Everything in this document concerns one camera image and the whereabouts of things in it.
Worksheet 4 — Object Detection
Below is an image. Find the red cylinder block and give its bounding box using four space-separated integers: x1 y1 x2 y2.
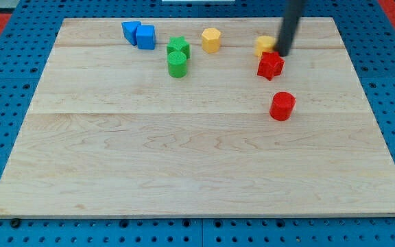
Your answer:
269 91 296 121

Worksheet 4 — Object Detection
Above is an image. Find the blue cube block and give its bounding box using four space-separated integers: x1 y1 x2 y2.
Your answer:
136 25 156 50

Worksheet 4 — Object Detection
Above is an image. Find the red star block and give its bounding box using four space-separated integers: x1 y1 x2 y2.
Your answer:
256 51 285 81

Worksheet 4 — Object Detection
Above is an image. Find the green star block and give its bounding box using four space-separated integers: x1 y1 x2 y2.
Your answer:
167 36 190 59

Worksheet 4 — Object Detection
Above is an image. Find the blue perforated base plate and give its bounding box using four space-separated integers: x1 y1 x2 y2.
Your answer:
0 0 395 246

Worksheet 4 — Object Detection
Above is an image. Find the blue triangle block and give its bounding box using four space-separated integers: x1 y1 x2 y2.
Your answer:
121 21 141 46

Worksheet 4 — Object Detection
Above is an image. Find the yellow heart block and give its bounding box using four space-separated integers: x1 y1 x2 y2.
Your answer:
254 36 276 57

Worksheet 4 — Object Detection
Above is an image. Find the green cylinder block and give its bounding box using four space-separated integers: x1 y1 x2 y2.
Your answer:
167 51 187 78

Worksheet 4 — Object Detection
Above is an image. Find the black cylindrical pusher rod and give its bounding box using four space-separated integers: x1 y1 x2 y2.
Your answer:
276 0 307 57

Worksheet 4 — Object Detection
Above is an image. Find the yellow hexagon block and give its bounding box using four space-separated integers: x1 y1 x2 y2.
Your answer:
202 27 222 54

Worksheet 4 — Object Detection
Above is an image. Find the light wooden board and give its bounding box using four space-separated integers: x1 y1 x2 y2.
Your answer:
0 17 395 219

